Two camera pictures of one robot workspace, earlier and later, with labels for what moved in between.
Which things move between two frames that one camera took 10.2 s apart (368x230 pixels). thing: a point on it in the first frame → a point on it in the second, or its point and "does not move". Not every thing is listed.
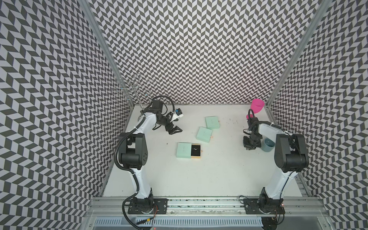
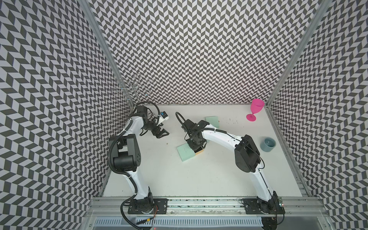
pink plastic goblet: [257, 105] does not move
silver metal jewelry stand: [134, 86] does not move
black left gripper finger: [170, 131] → [159, 135]
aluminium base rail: [119, 206] does not move
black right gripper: [249, 145] → [195, 146]
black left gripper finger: [176, 128] → [164, 131]
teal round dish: [268, 144] does not move
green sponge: [212, 122] does not move
